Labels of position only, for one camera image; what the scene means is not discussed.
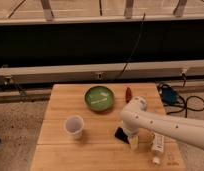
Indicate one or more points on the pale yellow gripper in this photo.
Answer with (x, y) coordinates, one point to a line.
(133, 142)

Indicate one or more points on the black eraser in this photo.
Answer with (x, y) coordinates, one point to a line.
(119, 134)

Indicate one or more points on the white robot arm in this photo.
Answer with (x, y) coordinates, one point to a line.
(134, 116)

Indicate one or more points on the white toothpaste tube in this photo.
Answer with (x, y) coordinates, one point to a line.
(157, 148)

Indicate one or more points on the red-brown sausage toy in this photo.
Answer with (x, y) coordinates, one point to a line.
(128, 95)

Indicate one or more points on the green bowl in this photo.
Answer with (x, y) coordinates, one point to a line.
(99, 98)

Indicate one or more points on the blue power box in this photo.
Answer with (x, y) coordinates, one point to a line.
(169, 96)

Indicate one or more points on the white metal rail beam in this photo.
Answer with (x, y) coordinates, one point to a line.
(94, 72)

